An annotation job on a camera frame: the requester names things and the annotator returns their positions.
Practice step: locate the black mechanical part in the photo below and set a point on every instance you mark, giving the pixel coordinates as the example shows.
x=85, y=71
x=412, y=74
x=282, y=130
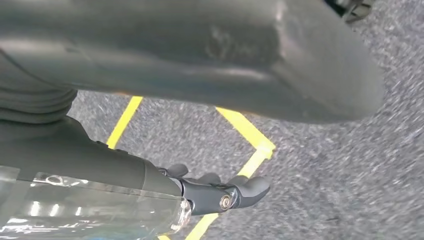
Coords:
x=351, y=8

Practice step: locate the yellow floor tape square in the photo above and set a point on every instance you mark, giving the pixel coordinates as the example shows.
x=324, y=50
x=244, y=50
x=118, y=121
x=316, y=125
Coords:
x=251, y=136

